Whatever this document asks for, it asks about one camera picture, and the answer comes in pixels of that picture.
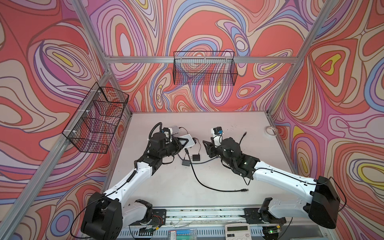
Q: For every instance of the clear plastic box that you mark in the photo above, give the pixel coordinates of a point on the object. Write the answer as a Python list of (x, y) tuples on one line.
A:
[(182, 234)]

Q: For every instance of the small black adapter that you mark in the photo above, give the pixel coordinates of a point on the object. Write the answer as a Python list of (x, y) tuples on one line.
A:
[(185, 162)]

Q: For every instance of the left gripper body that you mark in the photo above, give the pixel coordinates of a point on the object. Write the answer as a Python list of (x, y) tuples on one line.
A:
[(172, 149)]

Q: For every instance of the black wire basket left wall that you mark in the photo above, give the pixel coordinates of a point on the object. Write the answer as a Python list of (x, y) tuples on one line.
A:
[(93, 127)]

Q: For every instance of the black wire basket wall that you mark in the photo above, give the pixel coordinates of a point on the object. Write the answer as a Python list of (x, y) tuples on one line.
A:
[(93, 127), (204, 68)]

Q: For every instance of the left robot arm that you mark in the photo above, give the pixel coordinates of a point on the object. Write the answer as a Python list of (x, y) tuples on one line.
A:
[(106, 214)]

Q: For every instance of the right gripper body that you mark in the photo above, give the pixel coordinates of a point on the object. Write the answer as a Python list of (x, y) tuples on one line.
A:
[(214, 151)]

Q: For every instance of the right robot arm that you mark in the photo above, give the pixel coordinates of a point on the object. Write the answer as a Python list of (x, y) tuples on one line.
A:
[(316, 199)]

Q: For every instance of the white network switch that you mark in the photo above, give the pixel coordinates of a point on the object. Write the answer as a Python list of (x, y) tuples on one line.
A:
[(174, 129), (192, 143)]

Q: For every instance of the white calculator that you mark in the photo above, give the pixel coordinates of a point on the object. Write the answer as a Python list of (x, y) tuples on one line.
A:
[(238, 231)]

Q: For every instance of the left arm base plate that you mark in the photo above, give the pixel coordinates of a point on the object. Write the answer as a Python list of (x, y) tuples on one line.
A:
[(157, 217)]

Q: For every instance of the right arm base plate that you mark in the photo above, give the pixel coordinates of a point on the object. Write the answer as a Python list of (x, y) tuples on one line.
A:
[(257, 216)]

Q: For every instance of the black wire basket back wall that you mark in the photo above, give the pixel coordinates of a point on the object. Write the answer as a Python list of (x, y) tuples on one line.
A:
[(204, 68)]

